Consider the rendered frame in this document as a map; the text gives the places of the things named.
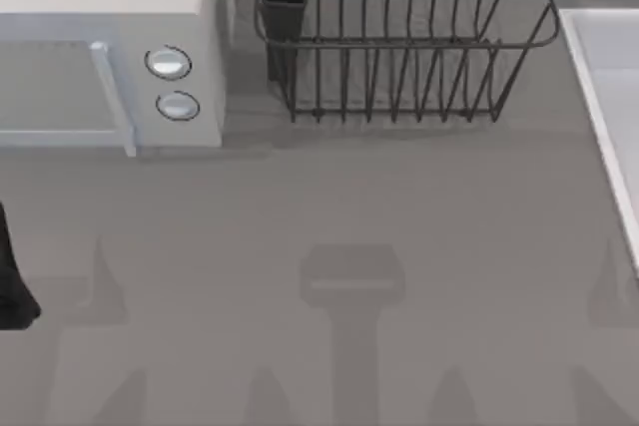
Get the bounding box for microwave door handle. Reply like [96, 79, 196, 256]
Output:
[89, 41, 138, 159]

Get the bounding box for dark wire dish rack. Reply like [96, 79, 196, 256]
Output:
[253, 0, 561, 125]

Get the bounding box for silver microwave knob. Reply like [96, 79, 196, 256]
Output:
[144, 45, 194, 82]
[155, 90, 202, 123]

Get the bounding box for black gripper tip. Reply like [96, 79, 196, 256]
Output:
[0, 202, 42, 331]

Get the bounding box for microwave door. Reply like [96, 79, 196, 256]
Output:
[0, 39, 126, 149]

